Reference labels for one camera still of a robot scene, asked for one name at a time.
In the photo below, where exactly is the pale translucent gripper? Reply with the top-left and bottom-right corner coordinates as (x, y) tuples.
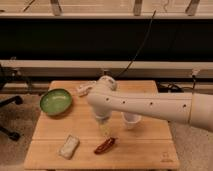
(97, 117), (111, 137)

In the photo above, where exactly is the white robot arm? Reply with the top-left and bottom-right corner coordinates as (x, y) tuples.
(87, 76), (213, 132)

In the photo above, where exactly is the green ceramic bowl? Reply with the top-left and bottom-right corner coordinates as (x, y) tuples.
(40, 88), (72, 116)

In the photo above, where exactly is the white paper cup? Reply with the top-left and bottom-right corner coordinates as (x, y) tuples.
(122, 112), (141, 130)

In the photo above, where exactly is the black office chair base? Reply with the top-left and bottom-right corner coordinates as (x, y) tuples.
(0, 63), (24, 142)

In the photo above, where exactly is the black floor cable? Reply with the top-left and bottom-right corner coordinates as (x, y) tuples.
(157, 74), (198, 94)

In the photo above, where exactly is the black hanging cable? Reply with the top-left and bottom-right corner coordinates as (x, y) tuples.
(113, 9), (157, 79)

